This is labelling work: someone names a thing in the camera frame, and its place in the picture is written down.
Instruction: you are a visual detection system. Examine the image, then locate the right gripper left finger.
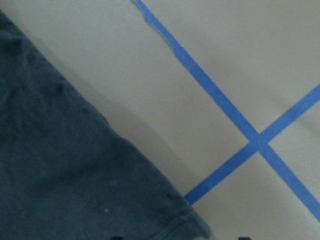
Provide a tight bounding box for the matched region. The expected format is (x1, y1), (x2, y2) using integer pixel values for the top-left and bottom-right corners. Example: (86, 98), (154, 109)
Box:
(111, 236), (124, 240)

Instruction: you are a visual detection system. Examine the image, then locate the black graphic t-shirt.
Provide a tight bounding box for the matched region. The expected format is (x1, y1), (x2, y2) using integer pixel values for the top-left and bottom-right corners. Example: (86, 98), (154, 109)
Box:
(0, 13), (211, 240)

